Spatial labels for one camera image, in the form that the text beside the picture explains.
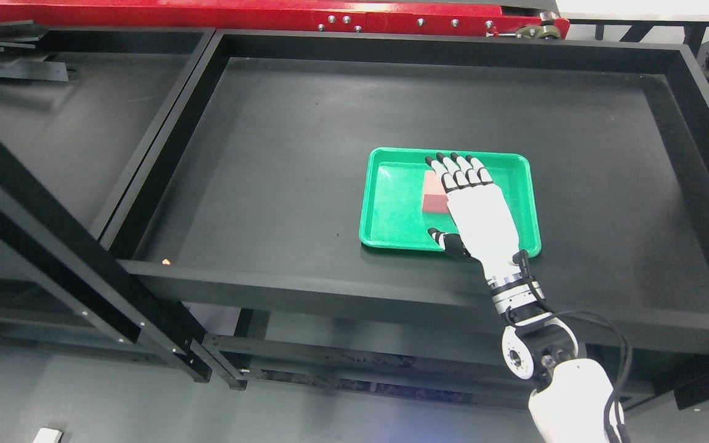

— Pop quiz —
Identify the white desk with leg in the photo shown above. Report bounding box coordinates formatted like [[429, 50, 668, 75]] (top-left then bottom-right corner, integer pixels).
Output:
[[32, 427, 64, 443]]

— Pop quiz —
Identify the pink foam block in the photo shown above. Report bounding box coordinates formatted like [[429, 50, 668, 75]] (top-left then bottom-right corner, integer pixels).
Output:
[[421, 170, 449, 214]]

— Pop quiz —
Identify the green plastic tray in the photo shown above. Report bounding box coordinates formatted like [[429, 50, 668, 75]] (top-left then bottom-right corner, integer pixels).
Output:
[[358, 148, 542, 257]]

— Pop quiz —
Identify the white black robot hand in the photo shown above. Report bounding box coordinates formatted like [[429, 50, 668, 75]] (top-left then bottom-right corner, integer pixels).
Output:
[[425, 153, 520, 289]]

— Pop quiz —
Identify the black metal shelf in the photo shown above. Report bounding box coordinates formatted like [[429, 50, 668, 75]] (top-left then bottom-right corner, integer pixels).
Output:
[[0, 27, 247, 390], [101, 29, 709, 412]]

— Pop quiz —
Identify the black metal shelf right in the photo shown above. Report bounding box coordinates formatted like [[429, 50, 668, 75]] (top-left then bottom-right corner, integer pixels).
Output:
[[101, 29, 709, 412]]

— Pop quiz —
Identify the black metal shelf left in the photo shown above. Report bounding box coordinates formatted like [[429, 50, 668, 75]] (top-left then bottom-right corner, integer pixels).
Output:
[[0, 27, 247, 390]]

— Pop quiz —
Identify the red metal beam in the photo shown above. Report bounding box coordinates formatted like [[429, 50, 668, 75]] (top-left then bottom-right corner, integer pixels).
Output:
[[0, 1, 571, 38]]

